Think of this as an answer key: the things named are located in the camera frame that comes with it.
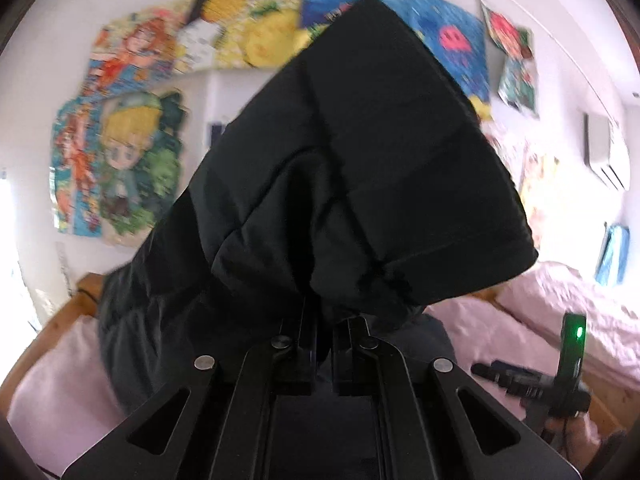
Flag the yellow cartoon poster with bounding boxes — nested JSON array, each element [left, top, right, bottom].
[[184, 0, 312, 70]]

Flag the pale cartoon poster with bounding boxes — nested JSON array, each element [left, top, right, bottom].
[[487, 120, 561, 246]]

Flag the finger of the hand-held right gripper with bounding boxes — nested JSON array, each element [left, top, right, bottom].
[[471, 359, 556, 402]]

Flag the red and green poster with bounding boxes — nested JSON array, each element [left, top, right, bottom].
[[479, 0, 537, 62]]

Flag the pink bed sheet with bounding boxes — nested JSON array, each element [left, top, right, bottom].
[[7, 260, 640, 476]]

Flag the black padded jacket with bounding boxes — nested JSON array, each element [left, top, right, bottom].
[[97, 0, 540, 411]]

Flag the orange-haired cartoon figure poster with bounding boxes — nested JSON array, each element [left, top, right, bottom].
[[79, 2, 202, 102]]

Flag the green cartoon poster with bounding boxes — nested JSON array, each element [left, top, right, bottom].
[[497, 56, 542, 120]]

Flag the person's right hand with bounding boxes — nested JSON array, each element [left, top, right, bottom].
[[544, 415, 602, 457]]

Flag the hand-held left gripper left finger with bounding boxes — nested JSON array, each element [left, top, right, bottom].
[[60, 299, 320, 480]]

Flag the blue cartoon poster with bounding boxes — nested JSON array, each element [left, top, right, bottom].
[[301, 0, 495, 122]]

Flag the white air conditioner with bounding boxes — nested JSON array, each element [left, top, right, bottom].
[[584, 111, 632, 192]]

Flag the light blue hanging cloth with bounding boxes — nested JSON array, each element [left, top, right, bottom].
[[594, 221, 632, 287]]

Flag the blond cartoon figure poster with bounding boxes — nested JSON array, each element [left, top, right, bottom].
[[49, 87, 190, 250]]

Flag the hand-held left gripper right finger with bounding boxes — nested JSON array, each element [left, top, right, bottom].
[[332, 314, 584, 480]]

